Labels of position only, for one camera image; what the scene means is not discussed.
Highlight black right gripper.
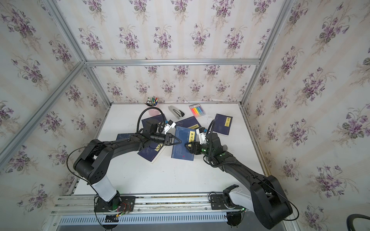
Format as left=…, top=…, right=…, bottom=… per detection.
left=184, top=140, right=215, bottom=158

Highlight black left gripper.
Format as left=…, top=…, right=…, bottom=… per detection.
left=149, top=133, right=181, bottom=147

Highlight blue book yellow label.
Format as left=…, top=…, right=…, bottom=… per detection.
left=213, top=114, right=233, bottom=135

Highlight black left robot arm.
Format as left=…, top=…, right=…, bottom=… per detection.
left=73, top=121, right=182, bottom=204

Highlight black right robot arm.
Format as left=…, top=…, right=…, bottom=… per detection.
left=185, top=132, right=293, bottom=230

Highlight blue book under left arm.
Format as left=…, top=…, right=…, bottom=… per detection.
left=138, top=142, right=166, bottom=163

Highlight grey black stapler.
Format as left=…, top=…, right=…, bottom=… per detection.
left=168, top=105, right=185, bottom=119

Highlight colourful highlighter pack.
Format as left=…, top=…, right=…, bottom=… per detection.
left=189, top=104, right=206, bottom=117

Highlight pens in cup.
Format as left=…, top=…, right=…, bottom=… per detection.
left=145, top=97, right=159, bottom=107

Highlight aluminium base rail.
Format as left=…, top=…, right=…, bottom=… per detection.
left=49, top=192, right=290, bottom=226

